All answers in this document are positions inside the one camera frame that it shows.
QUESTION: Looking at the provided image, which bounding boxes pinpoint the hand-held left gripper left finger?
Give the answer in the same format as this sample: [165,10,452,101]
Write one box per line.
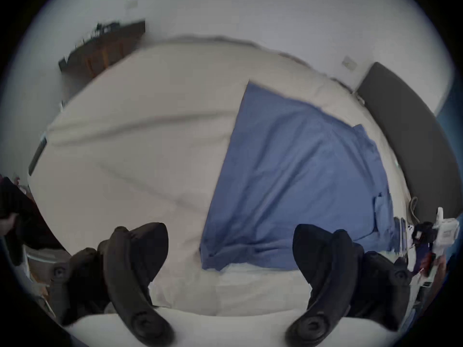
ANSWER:
[50,222,176,347]

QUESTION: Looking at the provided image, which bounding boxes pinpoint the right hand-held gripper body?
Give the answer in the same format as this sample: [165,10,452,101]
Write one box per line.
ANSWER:
[412,207,461,289]

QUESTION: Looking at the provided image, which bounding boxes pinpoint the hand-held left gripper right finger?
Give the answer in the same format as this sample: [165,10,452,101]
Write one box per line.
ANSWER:
[285,224,413,347]

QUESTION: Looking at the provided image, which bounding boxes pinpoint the person's right hand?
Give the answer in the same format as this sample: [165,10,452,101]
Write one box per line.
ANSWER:
[434,254,450,287]

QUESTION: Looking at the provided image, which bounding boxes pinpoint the blue shirt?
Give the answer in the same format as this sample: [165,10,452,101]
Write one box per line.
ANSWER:
[199,80,396,272]

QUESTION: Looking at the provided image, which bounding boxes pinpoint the person's body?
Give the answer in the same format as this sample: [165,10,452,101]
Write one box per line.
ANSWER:
[0,175,67,267]

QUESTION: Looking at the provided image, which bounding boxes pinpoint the bed with beige sheet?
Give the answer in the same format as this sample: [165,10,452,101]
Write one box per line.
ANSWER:
[27,35,422,319]

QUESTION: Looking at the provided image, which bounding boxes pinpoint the dark grey padded headboard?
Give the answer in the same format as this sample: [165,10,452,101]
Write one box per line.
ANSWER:
[356,62,463,223]

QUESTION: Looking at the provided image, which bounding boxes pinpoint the dark wooden desk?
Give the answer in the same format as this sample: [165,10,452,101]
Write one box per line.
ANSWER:
[59,19,146,79]

